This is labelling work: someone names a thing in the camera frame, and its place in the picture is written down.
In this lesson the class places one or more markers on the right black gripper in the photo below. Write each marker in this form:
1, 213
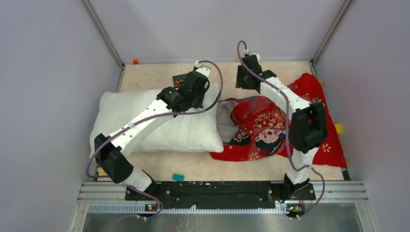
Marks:
239, 84

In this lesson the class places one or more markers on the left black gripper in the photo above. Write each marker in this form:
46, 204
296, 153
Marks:
199, 103

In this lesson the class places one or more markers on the white pillow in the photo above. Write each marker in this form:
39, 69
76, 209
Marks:
205, 132

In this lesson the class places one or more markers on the red patterned pillowcase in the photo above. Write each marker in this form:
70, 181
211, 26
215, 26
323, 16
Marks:
253, 128

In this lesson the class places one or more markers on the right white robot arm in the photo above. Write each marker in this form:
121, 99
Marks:
305, 122

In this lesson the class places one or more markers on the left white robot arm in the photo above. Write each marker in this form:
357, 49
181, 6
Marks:
111, 151

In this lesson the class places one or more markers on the teal small block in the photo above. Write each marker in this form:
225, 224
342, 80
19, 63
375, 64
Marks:
178, 177

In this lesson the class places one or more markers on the yellow small block right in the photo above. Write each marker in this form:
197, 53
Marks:
338, 128

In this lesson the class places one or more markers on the yellow small block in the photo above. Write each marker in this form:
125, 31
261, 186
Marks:
338, 128
101, 171

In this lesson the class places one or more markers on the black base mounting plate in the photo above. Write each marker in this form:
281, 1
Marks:
222, 194

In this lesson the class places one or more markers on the yellow small block left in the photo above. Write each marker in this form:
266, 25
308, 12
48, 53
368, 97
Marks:
101, 171

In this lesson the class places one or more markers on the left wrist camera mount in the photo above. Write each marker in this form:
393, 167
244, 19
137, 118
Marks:
202, 69

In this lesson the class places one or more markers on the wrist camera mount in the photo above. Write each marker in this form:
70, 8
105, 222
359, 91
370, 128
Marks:
202, 69
255, 54

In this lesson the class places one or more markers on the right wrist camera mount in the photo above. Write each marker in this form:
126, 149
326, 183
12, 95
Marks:
255, 54

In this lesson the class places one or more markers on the aluminium front rail frame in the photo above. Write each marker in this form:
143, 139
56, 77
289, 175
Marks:
107, 197

